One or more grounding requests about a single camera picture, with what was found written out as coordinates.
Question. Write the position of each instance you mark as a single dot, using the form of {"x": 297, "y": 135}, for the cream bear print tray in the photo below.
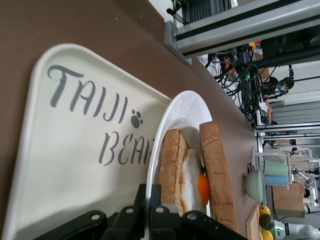
{"x": 62, "y": 150}

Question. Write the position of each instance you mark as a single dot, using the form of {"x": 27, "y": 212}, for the wooden cutting board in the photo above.
{"x": 252, "y": 225}

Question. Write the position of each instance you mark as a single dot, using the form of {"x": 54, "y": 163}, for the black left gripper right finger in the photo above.
{"x": 160, "y": 225}

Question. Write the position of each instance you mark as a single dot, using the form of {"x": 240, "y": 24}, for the aluminium profile beam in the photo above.
{"x": 225, "y": 27}

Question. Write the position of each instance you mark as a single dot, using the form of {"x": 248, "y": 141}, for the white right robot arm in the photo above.
{"x": 310, "y": 232}

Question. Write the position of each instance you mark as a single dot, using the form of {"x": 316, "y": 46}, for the yellow lemon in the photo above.
{"x": 267, "y": 235}
{"x": 265, "y": 210}

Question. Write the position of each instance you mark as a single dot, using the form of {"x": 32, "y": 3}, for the green bowl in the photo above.
{"x": 253, "y": 186}

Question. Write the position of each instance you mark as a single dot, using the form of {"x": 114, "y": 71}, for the fried egg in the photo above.
{"x": 192, "y": 175}

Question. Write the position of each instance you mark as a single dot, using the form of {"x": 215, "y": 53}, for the green avocado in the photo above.
{"x": 267, "y": 222}

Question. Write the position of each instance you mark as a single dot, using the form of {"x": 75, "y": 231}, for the plain bread slice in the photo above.
{"x": 217, "y": 175}

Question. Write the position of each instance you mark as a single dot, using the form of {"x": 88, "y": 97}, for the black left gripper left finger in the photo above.
{"x": 125, "y": 225}

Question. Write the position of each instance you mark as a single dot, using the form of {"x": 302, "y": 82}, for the black ribbed equipment box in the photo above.
{"x": 205, "y": 10}

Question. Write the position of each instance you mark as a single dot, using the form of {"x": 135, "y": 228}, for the green cup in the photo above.
{"x": 275, "y": 167}

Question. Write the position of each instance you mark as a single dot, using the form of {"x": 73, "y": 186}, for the cardboard box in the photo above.
{"x": 287, "y": 200}

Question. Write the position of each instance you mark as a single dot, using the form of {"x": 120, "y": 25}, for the white round plate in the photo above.
{"x": 185, "y": 110}

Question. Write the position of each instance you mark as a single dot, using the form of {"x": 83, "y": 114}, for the blue cup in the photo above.
{"x": 276, "y": 180}

